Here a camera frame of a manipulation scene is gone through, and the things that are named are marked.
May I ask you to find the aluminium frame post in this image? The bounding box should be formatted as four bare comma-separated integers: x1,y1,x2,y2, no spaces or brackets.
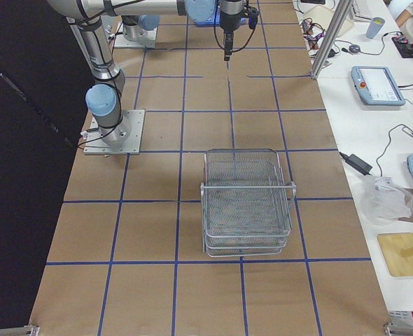
310,0,353,80

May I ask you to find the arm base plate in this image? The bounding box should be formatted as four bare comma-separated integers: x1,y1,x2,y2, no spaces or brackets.
83,110,145,155
114,22,158,49

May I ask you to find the black power adapter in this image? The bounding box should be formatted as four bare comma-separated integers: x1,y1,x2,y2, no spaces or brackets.
339,152,372,176

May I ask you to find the blue cup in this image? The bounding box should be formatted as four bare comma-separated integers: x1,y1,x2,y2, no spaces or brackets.
365,17,385,39

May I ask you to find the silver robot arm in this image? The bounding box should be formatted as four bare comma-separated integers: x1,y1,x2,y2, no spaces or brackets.
49,1,248,151
121,15,160,42

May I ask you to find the beige plastic tray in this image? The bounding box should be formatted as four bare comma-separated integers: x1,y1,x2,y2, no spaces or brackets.
304,4,354,36

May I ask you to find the blue plastic tray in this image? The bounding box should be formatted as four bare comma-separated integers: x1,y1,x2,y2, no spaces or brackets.
195,14,220,27

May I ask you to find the clear plastic bag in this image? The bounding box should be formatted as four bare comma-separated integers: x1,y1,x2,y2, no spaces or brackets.
360,176,413,220

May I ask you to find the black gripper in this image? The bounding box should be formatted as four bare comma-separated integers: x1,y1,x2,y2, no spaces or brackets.
220,0,244,62

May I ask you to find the silver wire mesh shelf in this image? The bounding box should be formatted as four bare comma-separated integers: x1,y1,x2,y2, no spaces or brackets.
200,148,296,257

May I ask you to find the wooden cutting board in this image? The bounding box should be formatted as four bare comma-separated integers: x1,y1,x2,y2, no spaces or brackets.
377,232,413,277

